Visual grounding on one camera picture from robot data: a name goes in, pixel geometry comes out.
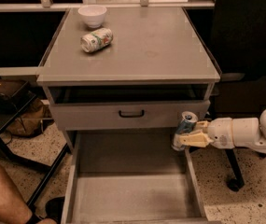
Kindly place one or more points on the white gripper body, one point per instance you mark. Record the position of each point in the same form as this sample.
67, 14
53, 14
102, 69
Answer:
220, 133

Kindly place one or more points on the blue silver redbull can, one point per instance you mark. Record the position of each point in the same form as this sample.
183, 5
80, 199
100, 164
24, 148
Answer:
186, 125

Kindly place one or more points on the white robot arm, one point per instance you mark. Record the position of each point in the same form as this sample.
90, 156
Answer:
248, 132

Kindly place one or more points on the open grey middle drawer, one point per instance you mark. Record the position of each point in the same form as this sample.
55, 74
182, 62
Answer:
131, 177

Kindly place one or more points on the grey drawer cabinet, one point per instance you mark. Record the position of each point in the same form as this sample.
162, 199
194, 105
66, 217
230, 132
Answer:
155, 56

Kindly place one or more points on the closed top drawer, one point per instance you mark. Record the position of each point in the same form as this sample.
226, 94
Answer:
110, 116

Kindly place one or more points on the lying green white can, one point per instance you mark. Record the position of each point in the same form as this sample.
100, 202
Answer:
96, 40

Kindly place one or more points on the black office chair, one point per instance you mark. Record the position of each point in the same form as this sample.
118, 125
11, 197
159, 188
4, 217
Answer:
234, 31

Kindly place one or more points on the white bowl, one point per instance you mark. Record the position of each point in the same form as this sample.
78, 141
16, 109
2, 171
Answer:
93, 15

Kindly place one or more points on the black shoe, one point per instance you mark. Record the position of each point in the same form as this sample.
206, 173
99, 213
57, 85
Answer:
54, 209

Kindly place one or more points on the brown bag on floor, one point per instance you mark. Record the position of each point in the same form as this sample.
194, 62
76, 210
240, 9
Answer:
32, 121

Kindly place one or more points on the black side table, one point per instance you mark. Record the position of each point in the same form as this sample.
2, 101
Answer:
11, 109

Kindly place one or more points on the black drawer handle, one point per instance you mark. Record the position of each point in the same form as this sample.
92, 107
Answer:
131, 114

